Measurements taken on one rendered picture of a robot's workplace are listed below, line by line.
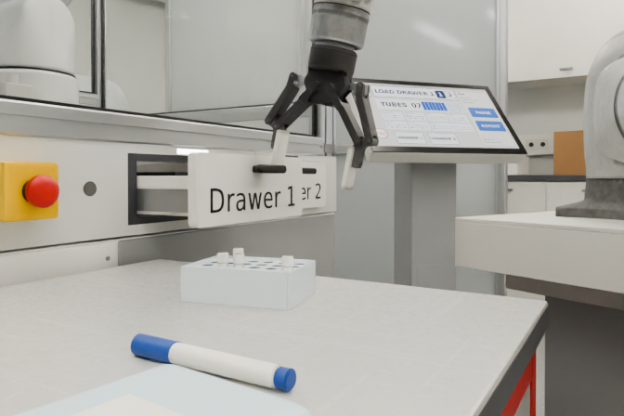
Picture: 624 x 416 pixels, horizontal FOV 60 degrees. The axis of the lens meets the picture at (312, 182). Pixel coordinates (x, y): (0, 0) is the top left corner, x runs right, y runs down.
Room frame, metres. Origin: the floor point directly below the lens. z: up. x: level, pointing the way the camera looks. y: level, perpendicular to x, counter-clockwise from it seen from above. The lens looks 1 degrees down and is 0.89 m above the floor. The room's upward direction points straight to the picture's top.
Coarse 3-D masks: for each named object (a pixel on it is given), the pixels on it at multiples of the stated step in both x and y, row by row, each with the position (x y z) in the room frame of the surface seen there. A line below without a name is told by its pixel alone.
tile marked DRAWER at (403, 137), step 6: (396, 132) 1.56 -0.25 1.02; (402, 132) 1.57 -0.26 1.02; (408, 132) 1.57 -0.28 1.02; (414, 132) 1.58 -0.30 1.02; (420, 132) 1.59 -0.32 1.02; (396, 138) 1.54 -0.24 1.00; (402, 138) 1.55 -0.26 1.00; (408, 138) 1.55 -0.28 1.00; (414, 138) 1.56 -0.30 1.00; (420, 138) 1.57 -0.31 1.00
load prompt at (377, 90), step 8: (376, 88) 1.67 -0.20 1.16; (384, 88) 1.68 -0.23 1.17; (392, 88) 1.69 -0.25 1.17; (400, 88) 1.70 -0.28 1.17; (408, 88) 1.71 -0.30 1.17; (416, 88) 1.72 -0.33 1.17; (424, 88) 1.74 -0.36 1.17; (432, 88) 1.75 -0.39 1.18; (376, 96) 1.65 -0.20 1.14; (384, 96) 1.66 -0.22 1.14; (392, 96) 1.67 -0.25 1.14; (400, 96) 1.68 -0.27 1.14; (408, 96) 1.69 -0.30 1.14; (416, 96) 1.70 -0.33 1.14; (424, 96) 1.71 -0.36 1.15; (432, 96) 1.72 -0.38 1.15; (440, 96) 1.73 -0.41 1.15; (448, 96) 1.74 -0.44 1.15; (456, 96) 1.75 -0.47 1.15
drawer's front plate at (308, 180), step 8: (320, 168) 1.33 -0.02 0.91; (304, 176) 1.27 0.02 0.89; (312, 176) 1.30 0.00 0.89; (320, 176) 1.33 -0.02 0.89; (304, 184) 1.27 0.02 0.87; (312, 184) 1.30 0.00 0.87; (320, 184) 1.33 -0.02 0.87; (312, 192) 1.30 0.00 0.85; (320, 192) 1.33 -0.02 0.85; (304, 200) 1.27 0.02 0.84; (312, 200) 1.30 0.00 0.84; (320, 200) 1.33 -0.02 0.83
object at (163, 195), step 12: (144, 180) 0.85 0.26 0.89; (156, 180) 0.84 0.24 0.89; (168, 180) 0.83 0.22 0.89; (180, 180) 0.81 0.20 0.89; (144, 192) 0.85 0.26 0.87; (156, 192) 0.84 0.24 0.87; (168, 192) 0.82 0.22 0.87; (180, 192) 0.81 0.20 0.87; (144, 204) 0.85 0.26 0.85; (156, 204) 0.84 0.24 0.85; (168, 204) 0.82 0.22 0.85; (180, 204) 0.81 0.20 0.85
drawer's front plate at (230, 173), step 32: (192, 160) 0.78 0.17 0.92; (224, 160) 0.83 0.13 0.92; (256, 160) 0.90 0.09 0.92; (288, 160) 0.98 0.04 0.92; (192, 192) 0.78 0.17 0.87; (224, 192) 0.83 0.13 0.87; (256, 192) 0.90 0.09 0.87; (288, 192) 0.98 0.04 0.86; (192, 224) 0.78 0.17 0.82; (224, 224) 0.83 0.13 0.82
